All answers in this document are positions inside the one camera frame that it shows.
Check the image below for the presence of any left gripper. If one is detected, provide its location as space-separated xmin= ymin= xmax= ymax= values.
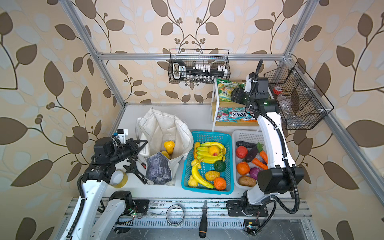
xmin=107 ymin=138 xmax=147 ymax=166

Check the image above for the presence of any green snack bag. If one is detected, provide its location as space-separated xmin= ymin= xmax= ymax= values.
xmin=217 ymin=79 xmax=245 ymax=102

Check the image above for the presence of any yellow pear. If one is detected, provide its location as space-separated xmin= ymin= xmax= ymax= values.
xmin=164 ymin=141 xmax=175 ymax=155

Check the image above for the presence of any cream canvas grocery bag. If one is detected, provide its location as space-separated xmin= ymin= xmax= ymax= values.
xmin=135 ymin=108 xmax=194 ymax=186

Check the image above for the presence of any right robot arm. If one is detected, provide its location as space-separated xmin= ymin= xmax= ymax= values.
xmin=232 ymin=60 xmax=304 ymax=215

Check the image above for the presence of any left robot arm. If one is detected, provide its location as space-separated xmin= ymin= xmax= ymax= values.
xmin=61 ymin=130 xmax=149 ymax=240

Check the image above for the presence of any Fox's candy bag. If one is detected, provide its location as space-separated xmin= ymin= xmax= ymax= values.
xmin=216 ymin=108 xmax=257 ymax=123

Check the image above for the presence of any black clamp tool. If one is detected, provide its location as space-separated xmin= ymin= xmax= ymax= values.
xmin=123 ymin=165 xmax=148 ymax=185

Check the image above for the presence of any plastic bottle red cap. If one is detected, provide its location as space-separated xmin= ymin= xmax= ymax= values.
xmin=273 ymin=86 xmax=293 ymax=112

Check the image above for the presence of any yellow tape roll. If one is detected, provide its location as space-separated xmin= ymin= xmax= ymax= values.
xmin=109 ymin=170 xmax=128 ymax=189

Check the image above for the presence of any white wooden two-tier shelf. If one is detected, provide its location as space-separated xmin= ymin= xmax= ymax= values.
xmin=212 ymin=81 xmax=272 ymax=131

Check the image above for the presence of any white plastic basket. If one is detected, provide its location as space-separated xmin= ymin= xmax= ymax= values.
xmin=231 ymin=129 xmax=289 ymax=193

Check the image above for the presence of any dark green cucumber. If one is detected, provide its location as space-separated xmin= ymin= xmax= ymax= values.
xmin=236 ymin=141 xmax=257 ymax=149

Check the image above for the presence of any orange carrot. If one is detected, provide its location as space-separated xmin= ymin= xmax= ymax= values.
xmin=252 ymin=143 xmax=268 ymax=170

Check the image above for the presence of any teal plastic basket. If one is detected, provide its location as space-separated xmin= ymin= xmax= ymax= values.
xmin=180 ymin=130 xmax=235 ymax=195

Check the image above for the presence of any red tomato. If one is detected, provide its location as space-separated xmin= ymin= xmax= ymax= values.
xmin=236 ymin=146 xmax=248 ymax=159

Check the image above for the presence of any yellow lemon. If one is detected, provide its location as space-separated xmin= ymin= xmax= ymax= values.
xmin=191 ymin=159 xmax=200 ymax=167

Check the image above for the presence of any purple eggplant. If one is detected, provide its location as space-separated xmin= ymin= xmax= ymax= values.
xmin=244 ymin=146 xmax=259 ymax=163

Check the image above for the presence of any single yellow banana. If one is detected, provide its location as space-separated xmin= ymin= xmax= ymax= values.
xmin=191 ymin=164 xmax=215 ymax=189

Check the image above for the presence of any yellow peach fruit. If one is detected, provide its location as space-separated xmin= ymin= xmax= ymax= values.
xmin=209 ymin=146 xmax=221 ymax=157

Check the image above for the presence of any banana bunch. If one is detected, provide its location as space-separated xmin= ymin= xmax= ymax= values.
xmin=193 ymin=142 xmax=227 ymax=164

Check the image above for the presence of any orange fruit in white basket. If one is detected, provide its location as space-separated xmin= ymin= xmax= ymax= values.
xmin=237 ymin=162 xmax=251 ymax=176

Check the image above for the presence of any purple onion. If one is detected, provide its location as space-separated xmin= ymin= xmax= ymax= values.
xmin=249 ymin=167 xmax=262 ymax=181

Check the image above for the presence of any black socket tool set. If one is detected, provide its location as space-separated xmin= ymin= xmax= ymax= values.
xmin=168 ymin=60 xmax=230 ymax=82

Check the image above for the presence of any green avocado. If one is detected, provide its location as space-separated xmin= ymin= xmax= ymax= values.
xmin=214 ymin=161 xmax=226 ymax=173

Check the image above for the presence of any brown potato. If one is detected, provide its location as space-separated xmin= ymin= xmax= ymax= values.
xmin=238 ymin=176 xmax=257 ymax=187

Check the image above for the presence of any orange tangerine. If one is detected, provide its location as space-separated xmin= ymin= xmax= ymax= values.
xmin=214 ymin=177 xmax=227 ymax=191

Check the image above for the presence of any black orange screwdriver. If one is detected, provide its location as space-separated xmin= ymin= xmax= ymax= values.
xmin=199 ymin=200 xmax=208 ymax=239

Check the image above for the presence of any black wire basket right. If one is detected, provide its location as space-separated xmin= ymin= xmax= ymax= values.
xmin=264 ymin=62 xmax=334 ymax=130

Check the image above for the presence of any black wire basket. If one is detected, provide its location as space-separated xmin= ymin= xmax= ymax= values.
xmin=264 ymin=62 xmax=334 ymax=130
xmin=168 ymin=48 xmax=231 ymax=84

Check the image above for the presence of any black cable ring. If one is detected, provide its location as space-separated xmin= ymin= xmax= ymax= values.
xmin=165 ymin=203 xmax=186 ymax=227

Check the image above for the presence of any black wire basket centre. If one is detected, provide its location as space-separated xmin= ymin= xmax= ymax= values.
xmin=168 ymin=48 xmax=231 ymax=84

